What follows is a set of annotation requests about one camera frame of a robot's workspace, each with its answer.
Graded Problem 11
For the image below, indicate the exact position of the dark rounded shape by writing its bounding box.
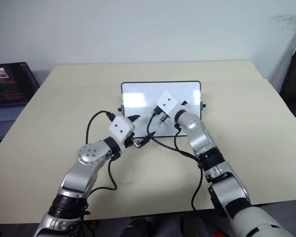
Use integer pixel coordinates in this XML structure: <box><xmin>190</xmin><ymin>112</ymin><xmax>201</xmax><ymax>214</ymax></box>
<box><xmin>123</xmin><ymin>217</ymin><xmax>151</xmax><ymax>237</ymax></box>

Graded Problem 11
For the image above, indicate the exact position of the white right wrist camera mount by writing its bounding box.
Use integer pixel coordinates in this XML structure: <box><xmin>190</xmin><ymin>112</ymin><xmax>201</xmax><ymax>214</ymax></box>
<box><xmin>155</xmin><ymin>90</ymin><xmax>188</xmax><ymax>119</ymax></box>

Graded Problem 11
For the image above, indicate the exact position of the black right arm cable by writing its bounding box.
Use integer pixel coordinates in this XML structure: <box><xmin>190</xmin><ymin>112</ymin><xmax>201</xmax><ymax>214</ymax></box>
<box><xmin>146</xmin><ymin>108</ymin><xmax>206</xmax><ymax>212</ymax></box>

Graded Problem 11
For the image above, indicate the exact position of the open dark laptop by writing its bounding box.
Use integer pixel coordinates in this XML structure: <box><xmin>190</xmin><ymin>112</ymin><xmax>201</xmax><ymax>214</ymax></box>
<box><xmin>0</xmin><ymin>62</ymin><xmax>40</xmax><ymax>140</ymax></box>

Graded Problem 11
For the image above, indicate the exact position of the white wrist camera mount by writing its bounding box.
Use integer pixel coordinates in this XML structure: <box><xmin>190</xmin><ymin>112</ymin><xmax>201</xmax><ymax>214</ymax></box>
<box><xmin>155</xmin><ymin>90</ymin><xmax>188</xmax><ymax>119</ymax></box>
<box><xmin>109</xmin><ymin>116</ymin><xmax>136</xmax><ymax>152</ymax></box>

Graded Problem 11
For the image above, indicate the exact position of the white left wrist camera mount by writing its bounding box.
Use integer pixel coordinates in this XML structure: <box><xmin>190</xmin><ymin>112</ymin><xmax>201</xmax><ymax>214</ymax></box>
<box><xmin>109</xmin><ymin>116</ymin><xmax>136</xmax><ymax>152</ymax></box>

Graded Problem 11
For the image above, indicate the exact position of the small black-framed whiteboard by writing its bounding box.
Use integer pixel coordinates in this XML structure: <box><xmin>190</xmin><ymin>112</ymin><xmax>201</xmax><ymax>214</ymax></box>
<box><xmin>117</xmin><ymin>80</ymin><xmax>207</xmax><ymax>139</ymax></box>

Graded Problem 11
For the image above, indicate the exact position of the tall black panel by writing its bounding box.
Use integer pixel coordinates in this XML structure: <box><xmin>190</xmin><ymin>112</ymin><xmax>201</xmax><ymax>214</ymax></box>
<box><xmin>278</xmin><ymin>22</ymin><xmax>296</xmax><ymax>117</ymax></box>

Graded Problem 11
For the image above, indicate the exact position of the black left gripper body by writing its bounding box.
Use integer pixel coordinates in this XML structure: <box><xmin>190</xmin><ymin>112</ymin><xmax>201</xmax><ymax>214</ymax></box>
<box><xmin>125</xmin><ymin>132</ymin><xmax>144</xmax><ymax>149</ymax></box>

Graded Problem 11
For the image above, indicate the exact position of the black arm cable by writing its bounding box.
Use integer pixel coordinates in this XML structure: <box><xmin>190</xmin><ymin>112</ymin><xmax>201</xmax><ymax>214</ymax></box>
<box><xmin>85</xmin><ymin>110</ymin><xmax>118</xmax><ymax>193</ymax></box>
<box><xmin>146</xmin><ymin>108</ymin><xmax>206</xmax><ymax>212</ymax></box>

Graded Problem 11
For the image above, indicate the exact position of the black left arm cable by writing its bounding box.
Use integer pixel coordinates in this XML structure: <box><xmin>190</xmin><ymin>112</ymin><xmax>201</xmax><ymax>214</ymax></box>
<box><xmin>85</xmin><ymin>110</ymin><xmax>118</xmax><ymax>193</ymax></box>

